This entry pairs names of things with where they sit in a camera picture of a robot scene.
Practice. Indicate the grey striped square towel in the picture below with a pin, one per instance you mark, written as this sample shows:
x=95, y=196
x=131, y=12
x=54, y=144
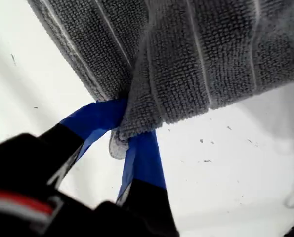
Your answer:
x=186, y=61

